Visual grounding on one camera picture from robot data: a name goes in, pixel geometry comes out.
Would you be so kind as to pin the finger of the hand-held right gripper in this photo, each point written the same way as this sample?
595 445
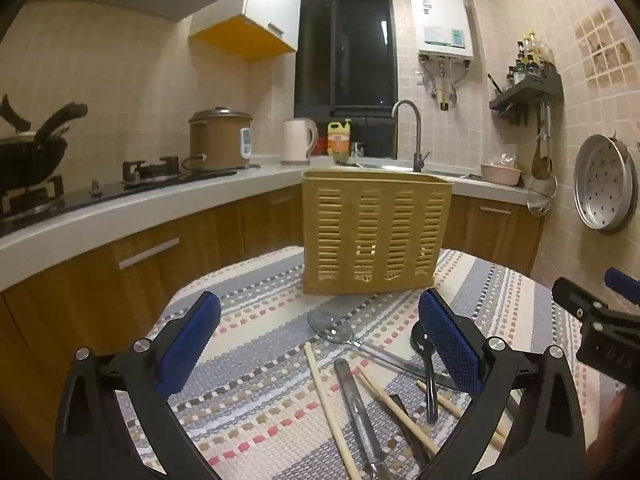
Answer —
575 295
622 284

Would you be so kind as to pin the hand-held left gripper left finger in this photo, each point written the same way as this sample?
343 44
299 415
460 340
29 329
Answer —
190 342

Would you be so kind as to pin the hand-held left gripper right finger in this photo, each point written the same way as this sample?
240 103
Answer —
450 345

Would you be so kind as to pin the black spoon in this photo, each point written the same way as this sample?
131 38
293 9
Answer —
429 375

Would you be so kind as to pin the metal table knife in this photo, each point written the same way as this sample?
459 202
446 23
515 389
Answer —
357 410

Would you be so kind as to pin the yellow slotted utensil basket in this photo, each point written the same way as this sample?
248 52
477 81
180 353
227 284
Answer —
375 230

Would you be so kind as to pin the striped woven tablecloth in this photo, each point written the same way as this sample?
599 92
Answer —
280 340

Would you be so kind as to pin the dark metal utensil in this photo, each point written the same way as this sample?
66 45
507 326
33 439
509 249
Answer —
407 425

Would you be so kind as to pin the round metal steamer tray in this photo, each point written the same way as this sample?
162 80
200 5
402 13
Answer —
602 185

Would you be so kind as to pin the white kitchen countertop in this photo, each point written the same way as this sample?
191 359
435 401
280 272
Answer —
125 220

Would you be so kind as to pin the hanging wooden spoon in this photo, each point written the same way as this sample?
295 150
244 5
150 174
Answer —
539 160

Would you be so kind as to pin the pink bowl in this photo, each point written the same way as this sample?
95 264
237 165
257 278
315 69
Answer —
501 175

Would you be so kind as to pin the black gas stove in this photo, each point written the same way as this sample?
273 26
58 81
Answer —
90 197

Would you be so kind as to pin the steel kitchen sink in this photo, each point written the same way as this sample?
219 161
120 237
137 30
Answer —
390 166

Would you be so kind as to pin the brown rice cooker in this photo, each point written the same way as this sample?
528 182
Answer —
217 140

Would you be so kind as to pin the metal kitchen faucet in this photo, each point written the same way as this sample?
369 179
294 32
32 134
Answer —
417 135

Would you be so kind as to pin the white electric kettle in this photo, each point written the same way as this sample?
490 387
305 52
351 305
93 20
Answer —
296 142

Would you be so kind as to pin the yellow detergent bottle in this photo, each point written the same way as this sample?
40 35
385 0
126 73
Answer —
339 142

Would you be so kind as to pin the black frying pan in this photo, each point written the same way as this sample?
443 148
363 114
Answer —
30 155

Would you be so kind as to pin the water heater pipes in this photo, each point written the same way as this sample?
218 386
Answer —
442 85

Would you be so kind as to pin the dark window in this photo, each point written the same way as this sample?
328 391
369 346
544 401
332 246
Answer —
345 55

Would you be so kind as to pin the dark wall shelf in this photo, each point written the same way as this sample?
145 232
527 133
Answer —
530 92

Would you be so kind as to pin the white wall water heater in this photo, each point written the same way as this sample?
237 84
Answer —
440 15

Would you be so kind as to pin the white and yellow wall cabinet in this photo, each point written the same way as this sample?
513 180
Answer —
255 15

